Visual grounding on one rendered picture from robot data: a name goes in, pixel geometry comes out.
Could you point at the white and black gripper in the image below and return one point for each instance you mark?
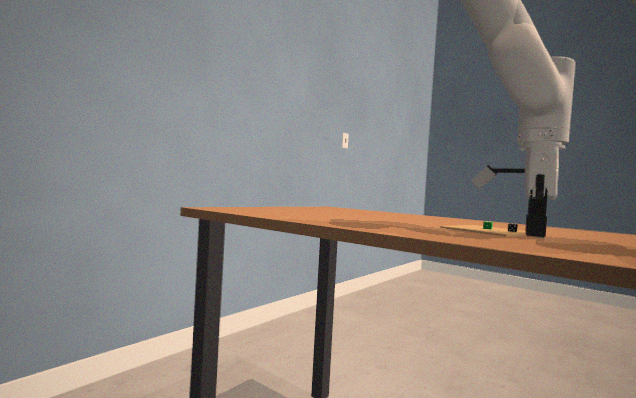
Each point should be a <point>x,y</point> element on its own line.
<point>548,153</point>

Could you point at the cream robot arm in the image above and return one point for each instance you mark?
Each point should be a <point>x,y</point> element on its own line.
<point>533,79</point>

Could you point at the tan flat mat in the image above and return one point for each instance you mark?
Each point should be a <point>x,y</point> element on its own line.
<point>479,229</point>

